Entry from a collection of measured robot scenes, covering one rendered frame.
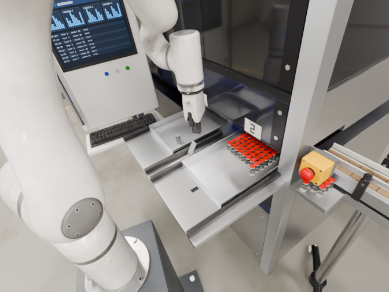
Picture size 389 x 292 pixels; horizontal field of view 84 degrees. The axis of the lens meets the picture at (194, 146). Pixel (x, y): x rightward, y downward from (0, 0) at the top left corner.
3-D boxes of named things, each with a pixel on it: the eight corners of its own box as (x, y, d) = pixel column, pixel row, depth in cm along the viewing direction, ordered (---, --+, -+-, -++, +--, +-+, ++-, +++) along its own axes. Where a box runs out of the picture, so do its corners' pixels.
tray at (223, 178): (243, 133, 102) (243, 127, 100) (289, 164, 85) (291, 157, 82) (182, 167, 90) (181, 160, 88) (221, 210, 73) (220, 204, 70)
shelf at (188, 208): (198, 106, 130) (198, 103, 129) (300, 174, 82) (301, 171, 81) (123, 140, 113) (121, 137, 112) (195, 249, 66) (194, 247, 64)
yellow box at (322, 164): (311, 163, 73) (316, 147, 69) (332, 175, 68) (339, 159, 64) (296, 173, 71) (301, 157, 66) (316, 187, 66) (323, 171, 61)
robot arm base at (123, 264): (85, 321, 55) (44, 299, 43) (87, 251, 69) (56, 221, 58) (156, 288, 59) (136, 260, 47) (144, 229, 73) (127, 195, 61)
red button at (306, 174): (304, 171, 69) (307, 162, 66) (315, 179, 66) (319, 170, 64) (296, 176, 68) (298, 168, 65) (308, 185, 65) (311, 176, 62)
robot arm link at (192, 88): (199, 86, 62) (200, 95, 64) (206, 73, 68) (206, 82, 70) (172, 86, 64) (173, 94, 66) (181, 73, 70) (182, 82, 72)
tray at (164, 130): (202, 106, 125) (202, 101, 123) (232, 126, 108) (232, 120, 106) (150, 130, 114) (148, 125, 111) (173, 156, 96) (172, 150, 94)
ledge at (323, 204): (314, 170, 83) (316, 167, 82) (349, 192, 74) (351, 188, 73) (290, 188, 78) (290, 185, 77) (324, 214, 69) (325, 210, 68)
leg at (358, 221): (314, 270, 126) (364, 187, 77) (328, 284, 120) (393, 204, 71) (303, 280, 123) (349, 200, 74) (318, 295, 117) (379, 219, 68)
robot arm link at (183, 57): (168, 81, 66) (193, 87, 62) (159, 35, 58) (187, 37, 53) (184, 71, 71) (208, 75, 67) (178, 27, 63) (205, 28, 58)
